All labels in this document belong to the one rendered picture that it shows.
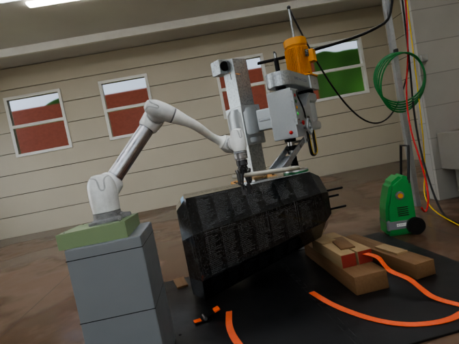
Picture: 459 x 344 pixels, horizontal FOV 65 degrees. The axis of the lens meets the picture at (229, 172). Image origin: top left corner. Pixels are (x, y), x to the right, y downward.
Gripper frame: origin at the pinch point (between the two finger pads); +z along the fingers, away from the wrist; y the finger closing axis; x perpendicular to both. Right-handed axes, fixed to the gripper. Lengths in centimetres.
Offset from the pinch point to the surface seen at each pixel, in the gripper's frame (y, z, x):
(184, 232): -19, 25, 51
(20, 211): 82, 2, 817
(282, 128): 74, -42, 15
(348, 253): 61, 59, -34
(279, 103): 73, -64, 13
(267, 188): 45.1, 4.2, 18.1
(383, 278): 61, 75, -57
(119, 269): -90, 27, 16
